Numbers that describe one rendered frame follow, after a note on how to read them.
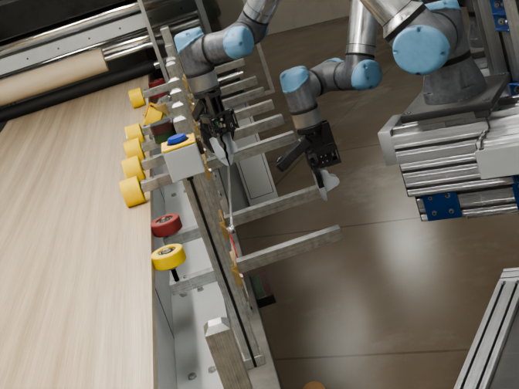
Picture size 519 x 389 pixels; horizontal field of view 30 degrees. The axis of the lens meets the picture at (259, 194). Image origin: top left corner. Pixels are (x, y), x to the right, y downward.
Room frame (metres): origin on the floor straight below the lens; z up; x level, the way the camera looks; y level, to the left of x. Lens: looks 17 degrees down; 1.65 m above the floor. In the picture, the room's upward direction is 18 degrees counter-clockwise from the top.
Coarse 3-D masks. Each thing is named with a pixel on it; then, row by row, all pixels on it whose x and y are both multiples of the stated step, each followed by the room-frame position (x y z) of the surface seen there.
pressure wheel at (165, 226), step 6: (162, 216) 2.48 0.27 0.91; (168, 216) 2.47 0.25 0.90; (174, 216) 2.45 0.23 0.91; (156, 222) 2.46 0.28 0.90; (162, 222) 2.44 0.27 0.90; (168, 222) 2.42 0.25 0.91; (174, 222) 2.42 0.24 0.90; (180, 222) 2.44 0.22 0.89; (156, 228) 2.42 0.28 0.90; (162, 228) 2.41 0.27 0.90; (168, 228) 2.41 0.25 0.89; (174, 228) 2.42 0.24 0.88; (180, 228) 2.43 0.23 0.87; (156, 234) 2.43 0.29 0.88; (162, 234) 2.42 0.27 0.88; (168, 234) 2.41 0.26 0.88; (174, 234) 2.45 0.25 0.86
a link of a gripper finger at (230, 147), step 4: (228, 132) 2.43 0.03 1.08; (220, 136) 2.45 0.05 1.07; (224, 136) 2.44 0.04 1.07; (228, 136) 2.44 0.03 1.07; (224, 140) 2.44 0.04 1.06; (228, 140) 2.44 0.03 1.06; (232, 140) 2.43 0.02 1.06; (224, 144) 2.45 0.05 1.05; (228, 144) 2.44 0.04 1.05; (232, 144) 2.42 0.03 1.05; (224, 148) 2.45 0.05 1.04; (228, 148) 2.44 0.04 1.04; (232, 148) 2.43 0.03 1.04; (236, 148) 2.41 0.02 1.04; (228, 152) 2.44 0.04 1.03; (232, 152) 2.43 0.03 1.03; (228, 156) 2.44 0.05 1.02; (232, 156) 2.45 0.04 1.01; (228, 160) 2.44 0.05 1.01; (232, 160) 2.44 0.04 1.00
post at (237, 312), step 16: (192, 192) 1.89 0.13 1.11; (192, 208) 1.89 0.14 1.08; (208, 208) 1.89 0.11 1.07; (208, 224) 1.89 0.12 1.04; (208, 240) 1.89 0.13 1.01; (224, 256) 1.89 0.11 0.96; (224, 272) 1.88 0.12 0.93; (224, 288) 1.89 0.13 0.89; (240, 304) 1.89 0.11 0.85; (240, 320) 1.88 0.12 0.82; (240, 336) 1.89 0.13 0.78; (256, 352) 1.89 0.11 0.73
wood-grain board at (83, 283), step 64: (64, 128) 4.27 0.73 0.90; (0, 192) 3.42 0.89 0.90; (64, 192) 3.12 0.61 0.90; (0, 256) 2.63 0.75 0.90; (64, 256) 2.44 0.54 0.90; (128, 256) 2.27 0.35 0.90; (0, 320) 2.11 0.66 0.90; (64, 320) 1.98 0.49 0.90; (128, 320) 1.87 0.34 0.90; (0, 384) 1.76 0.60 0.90; (64, 384) 1.66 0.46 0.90; (128, 384) 1.58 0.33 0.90
